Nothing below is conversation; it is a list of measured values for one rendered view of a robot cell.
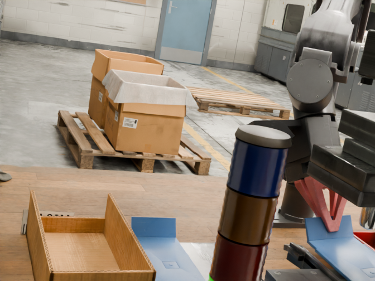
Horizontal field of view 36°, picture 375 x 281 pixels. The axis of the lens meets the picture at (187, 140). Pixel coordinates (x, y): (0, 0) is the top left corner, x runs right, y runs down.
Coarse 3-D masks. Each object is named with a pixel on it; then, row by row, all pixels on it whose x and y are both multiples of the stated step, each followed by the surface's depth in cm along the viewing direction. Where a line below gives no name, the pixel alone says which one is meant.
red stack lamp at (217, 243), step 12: (216, 240) 41; (228, 240) 40; (216, 252) 41; (228, 252) 40; (240, 252) 40; (252, 252) 40; (264, 252) 40; (216, 264) 41; (228, 264) 40; (240, 264) 40; (252, 264) 40; (264, 264) 41; (216, 276) 41; (228, 276) 40; (240, 276) 40; (252, 276) 40
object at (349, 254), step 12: (348, 216) 78; (312, 228) 76; (324, 228) 77; (348, 228) 78; (312, 240) 76; (324, 240) 76; (336, 240) 76; (348, 240) 77; (324, 252) 73; (336, 252) 73; (348, 252) 73; (360, 252) 74; (372, 252) 74; (336, 264) 70; (348, 264) 70; (360, 264) 70; (372, 264) 71; (360, 276) 68
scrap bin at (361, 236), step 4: (356, 232) 102; (360, 232) 102; (364, 232) 102; (368, 232) 103; (372, 232) 103; (356, 236) 91; (360, 236) 102; (364, 236) 103; (368, 236) 103; (372, 236) 103; (360, 240) 89; (364, 240) 103; (368, 240) 103; (372, 240) 103; (368, 244) 103; (372, 244) 104; (372, 248) 87
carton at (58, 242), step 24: (24, 216) 85; (48, 216) 86; (72, 216) 87; (120, 216) 81; (48, 240) 84; (72, 240) 85; (96, 240) 87; (120, 240) 80; (48, 264) 63; (72, 264) 78; (96, 264) 79; (120, 264) 79; (144, 264) 69
